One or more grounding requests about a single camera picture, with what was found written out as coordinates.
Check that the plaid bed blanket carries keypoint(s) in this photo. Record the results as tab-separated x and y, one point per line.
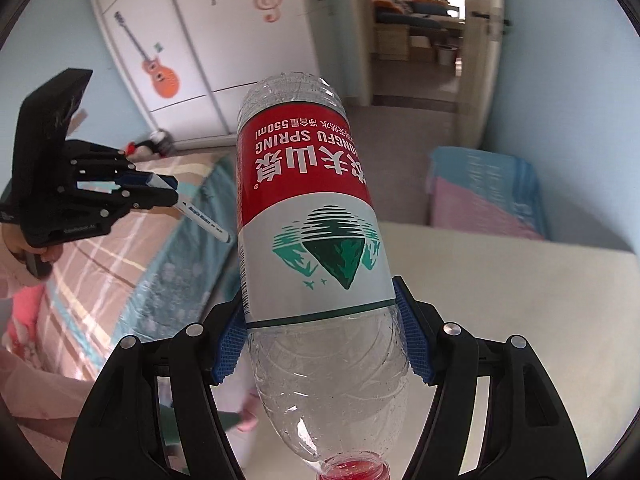
150	260

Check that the sofa with cushions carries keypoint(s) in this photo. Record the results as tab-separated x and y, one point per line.
420	10

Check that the person's left forearm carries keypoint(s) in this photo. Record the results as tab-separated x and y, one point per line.
10	280

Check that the plush toy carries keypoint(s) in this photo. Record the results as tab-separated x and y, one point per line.
150	146

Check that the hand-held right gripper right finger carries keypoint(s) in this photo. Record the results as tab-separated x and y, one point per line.
415	340

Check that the wooden low cabinet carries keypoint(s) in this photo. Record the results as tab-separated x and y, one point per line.
400	42

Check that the folded pink and blue blankets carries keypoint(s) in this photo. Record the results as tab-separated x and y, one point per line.
480	195

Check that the person's left hand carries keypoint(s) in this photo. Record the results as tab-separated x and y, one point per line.
12	240

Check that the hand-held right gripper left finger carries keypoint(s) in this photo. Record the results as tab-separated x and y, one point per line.
230	355

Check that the white door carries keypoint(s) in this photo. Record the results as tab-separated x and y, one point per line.
487	85

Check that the white marker with blue cap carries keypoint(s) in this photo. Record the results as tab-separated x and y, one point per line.
200	215

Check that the white wardrobe with music print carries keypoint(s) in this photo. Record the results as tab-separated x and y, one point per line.
200	35

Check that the red label plastic bottle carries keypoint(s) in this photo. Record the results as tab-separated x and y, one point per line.
305	210

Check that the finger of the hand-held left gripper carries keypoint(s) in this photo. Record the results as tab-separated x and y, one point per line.
137	177
150	197

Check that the white bin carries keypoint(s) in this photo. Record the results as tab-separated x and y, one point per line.
446	55

